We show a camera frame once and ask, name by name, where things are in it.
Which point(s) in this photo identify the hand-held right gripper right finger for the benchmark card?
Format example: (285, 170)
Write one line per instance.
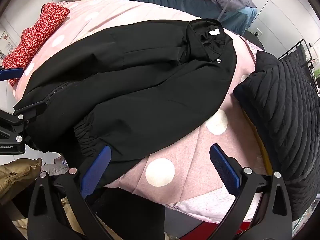
(225, 170)

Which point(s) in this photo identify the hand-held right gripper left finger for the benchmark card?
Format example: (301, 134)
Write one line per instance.
(96, 172)

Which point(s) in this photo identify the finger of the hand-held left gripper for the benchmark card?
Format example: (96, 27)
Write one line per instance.
(30, 110)
(11, 74)

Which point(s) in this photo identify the pile of mixed clothes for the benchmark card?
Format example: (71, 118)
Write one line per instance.
(53, 166)

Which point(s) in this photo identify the tan padded cloth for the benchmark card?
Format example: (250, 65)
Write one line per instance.
(17, 177)

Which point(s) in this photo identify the red floral cloth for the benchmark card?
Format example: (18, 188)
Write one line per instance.
(37, 37)

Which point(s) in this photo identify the pink polka dot blanket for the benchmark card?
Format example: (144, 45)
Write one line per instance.
(180, 155)

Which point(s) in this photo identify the black quilted jacket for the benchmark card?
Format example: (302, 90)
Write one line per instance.
(282, 110)

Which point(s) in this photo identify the black metal rack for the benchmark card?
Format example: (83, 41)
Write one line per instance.
(295, 48)

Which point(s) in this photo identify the blue bed sheet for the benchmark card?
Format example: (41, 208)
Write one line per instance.
(175, 3)

